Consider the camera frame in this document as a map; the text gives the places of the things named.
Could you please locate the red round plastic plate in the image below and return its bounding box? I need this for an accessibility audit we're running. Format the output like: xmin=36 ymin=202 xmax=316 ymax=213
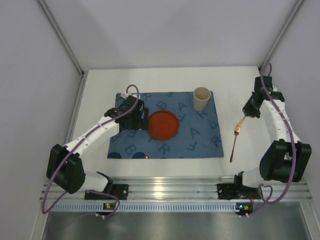
xmin=148 ymin=110 xmax=179 ymax=141

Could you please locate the gold ornate spoon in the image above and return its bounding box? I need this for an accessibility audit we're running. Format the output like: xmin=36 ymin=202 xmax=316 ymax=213
xmin=236 ymin=116 xmax=246 ymax=129

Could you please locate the copper-coloured fork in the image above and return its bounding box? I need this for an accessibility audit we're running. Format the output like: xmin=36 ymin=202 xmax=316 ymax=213
xmin=229 ymin=125 xmax=241 ymax=163

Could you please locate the beige paper cup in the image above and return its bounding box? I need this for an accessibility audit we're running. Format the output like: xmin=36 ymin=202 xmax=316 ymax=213
xmin=193 ymin=87 xmax=211 ymax=112

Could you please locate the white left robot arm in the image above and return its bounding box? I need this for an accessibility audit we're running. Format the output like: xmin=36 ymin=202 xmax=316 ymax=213
xmin=46 ymin=95 xmax=149 ymax=194

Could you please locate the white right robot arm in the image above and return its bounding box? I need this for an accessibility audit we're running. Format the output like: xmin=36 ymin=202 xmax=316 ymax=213
xmin=242 ymin=76 xmax=312 ymax=188

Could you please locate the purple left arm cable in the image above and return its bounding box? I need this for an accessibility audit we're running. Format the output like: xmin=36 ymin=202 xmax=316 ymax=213
xmin=41 ymin=84 xmax=141 ymax=216

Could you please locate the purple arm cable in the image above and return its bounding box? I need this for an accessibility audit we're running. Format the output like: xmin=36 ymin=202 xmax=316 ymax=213
xmin=41 ymin=84 xmax=141 ymax=216
xmin=246 ymin=62 xmax=300 ymax=216

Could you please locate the aluminium front rail frame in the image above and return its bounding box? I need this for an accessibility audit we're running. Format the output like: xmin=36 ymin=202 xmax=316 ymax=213
xmin=46 ymin=176 xmax=312 ymax=203

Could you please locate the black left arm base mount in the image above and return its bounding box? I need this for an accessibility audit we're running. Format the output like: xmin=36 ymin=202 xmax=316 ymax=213
xmin=84 ymin=171 xmax=129 ymax=200

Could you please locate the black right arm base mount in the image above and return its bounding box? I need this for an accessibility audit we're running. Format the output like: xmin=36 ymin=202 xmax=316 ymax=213
xmin=217 ymin=171 xmax=260 ymax=200

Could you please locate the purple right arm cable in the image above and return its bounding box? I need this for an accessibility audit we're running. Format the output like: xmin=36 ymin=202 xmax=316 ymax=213
xmin=246 ymin=62 xmax=300 ymax=216

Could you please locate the right aluminium corner post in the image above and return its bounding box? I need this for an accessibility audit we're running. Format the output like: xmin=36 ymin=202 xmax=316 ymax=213
xmin=258 ymin=0 xmax=306 ymax=71

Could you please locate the aluminium corner post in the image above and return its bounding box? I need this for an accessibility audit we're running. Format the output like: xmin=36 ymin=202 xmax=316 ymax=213
xmin=258 ymin=0 xmax=306 ymax=71
xmin=36 ymin=0 xmax=84 ymax=76

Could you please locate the perforated white cable duct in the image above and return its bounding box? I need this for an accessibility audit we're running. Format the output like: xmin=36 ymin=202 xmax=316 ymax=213
xmin=49 ymin=201 xmax=253 ymax=213

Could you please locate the left aluminium corner post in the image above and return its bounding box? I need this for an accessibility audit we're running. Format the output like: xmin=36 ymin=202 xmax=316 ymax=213
xmin=36 ymin=0 xmax=84 ymax=76

